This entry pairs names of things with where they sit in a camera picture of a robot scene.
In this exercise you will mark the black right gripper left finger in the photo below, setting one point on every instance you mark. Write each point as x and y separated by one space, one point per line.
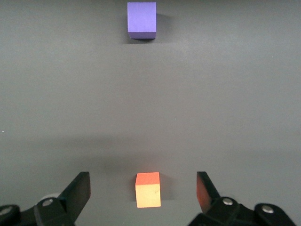
75 195

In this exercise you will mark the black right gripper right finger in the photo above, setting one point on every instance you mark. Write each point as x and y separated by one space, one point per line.
211 202

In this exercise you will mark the orange block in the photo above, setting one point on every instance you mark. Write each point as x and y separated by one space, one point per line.
148 190

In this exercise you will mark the purple block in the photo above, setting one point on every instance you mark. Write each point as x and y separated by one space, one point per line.
141 20

